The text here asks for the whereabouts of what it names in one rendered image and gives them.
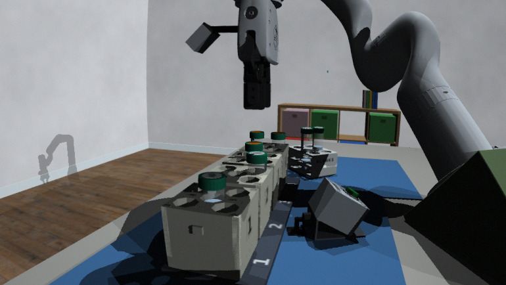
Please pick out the blue flat mat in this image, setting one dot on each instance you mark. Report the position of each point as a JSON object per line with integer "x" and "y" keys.
{"x": 136, "y": 258}

